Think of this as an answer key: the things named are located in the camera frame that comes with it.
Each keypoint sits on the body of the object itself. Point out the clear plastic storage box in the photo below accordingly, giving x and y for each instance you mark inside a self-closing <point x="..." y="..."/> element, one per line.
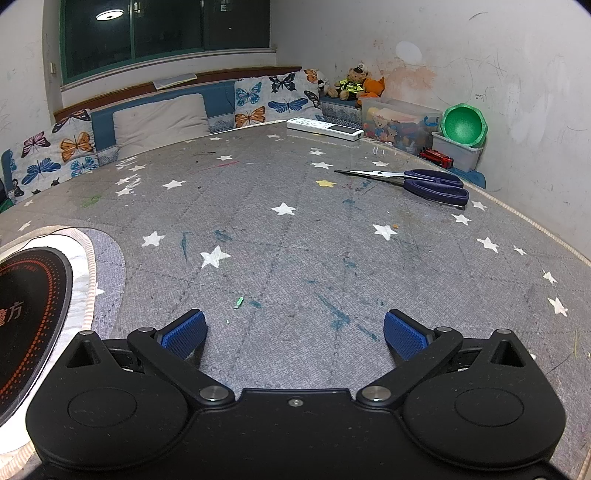
<point x="397" y="127"/>

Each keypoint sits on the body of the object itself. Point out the green plastic bowl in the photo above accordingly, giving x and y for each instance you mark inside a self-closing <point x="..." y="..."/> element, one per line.
<point x="461" y="127"/>

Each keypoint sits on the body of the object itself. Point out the grey star-print table cover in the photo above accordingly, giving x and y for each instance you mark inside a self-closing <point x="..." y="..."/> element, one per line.
<point x="295" y="230"/>

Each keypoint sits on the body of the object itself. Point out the butterfly print cushion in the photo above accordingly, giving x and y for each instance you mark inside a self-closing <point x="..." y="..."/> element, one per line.
<point x="277" y="97"/>
<point x="46" y="157"/>

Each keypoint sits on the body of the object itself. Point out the white remote control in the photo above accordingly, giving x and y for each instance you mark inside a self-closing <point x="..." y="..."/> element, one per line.
<point x="323" y="128"/>

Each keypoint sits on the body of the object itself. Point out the green-framed window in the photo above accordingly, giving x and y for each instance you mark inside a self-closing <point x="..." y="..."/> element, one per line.
<point x="161" y="27"/>

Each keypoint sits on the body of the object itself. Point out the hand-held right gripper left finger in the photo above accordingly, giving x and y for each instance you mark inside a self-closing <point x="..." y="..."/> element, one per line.
<point x="184" y="334"/>

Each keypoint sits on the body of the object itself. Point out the red toy truck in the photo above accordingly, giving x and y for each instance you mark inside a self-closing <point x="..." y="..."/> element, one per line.
<point x="436" y="157"/>

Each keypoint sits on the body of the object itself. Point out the orange plush toy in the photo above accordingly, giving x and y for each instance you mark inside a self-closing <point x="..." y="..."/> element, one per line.
<point x="373" y="86"/>

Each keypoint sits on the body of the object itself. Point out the blue plastic lid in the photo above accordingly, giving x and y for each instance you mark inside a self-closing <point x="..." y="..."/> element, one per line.
<point x="475" y="177"/>

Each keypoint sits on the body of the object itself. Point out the white plastic bin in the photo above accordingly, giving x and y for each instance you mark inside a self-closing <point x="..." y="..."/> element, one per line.
<point x="457" y="154"/>

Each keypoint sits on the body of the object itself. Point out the folded grey cloth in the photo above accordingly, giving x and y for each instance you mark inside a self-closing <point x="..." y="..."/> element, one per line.
<point x="175" y="81"/>

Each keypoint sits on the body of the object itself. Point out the blue bench sofa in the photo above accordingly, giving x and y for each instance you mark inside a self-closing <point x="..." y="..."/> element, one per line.
<point x="217" y="97"/>

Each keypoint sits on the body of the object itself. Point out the white wall socket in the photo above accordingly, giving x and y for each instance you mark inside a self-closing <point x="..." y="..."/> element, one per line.
<point x="53" y="69"/>

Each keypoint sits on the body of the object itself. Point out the brown teddy bear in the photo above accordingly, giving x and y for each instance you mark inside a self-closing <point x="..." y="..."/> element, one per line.
<point x="351" y="85"/>

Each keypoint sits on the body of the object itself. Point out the black round induction cooker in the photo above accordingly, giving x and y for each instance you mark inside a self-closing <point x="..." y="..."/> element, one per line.
<point x="27" y="314"/>

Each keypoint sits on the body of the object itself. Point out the black and white plush toy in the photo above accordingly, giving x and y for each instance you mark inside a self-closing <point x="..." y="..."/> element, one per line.
<point x="322" y="83"/>

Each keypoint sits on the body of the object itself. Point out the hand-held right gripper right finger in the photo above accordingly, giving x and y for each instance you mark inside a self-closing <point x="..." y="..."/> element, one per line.
<point x="406" y="334"/>

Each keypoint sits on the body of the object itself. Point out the beige cushion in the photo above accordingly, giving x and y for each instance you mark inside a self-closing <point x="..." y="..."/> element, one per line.
<point x="159" y="122"/>

